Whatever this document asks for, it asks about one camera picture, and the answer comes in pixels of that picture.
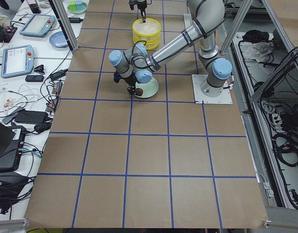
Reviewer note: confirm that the yellow bamboo steamer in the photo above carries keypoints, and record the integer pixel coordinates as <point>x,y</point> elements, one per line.
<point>149,28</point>
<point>150,43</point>

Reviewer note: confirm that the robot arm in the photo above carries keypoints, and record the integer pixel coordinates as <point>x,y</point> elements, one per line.
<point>139,1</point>
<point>135,65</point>

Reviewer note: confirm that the teach pendant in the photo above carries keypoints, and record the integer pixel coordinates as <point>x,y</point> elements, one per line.
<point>17,61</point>
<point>38,25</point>

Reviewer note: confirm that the teach pendant near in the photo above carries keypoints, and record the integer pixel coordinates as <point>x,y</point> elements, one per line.
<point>17,61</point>

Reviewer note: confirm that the brown bun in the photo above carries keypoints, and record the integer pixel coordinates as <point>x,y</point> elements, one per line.
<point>138,92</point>

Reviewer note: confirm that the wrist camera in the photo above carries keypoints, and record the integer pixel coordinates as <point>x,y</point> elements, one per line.
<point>117,77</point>
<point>132,3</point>

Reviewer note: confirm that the aluminium frame post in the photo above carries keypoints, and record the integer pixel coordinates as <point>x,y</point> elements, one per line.
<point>61,15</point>

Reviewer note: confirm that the teach pendant far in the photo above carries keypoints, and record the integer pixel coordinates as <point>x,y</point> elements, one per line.
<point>38,25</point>

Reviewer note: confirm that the blue plate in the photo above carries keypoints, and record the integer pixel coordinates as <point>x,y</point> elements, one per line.
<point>58,40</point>

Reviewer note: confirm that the light green round plate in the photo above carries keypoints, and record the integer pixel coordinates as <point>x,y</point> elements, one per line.
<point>149,89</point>

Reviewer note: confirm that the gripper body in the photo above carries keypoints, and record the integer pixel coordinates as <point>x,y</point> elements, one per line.
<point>131,84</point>
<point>141,4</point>

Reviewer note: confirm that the black power adapter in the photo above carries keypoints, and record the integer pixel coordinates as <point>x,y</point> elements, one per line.
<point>75,20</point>

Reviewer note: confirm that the green bowl with sponges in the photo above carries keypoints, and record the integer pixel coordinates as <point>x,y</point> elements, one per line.
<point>77,7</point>

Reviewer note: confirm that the black laptop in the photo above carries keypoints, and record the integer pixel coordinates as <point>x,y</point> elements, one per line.
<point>11,142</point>

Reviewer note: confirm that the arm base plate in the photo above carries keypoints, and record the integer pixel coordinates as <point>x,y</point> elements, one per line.
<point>206,94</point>

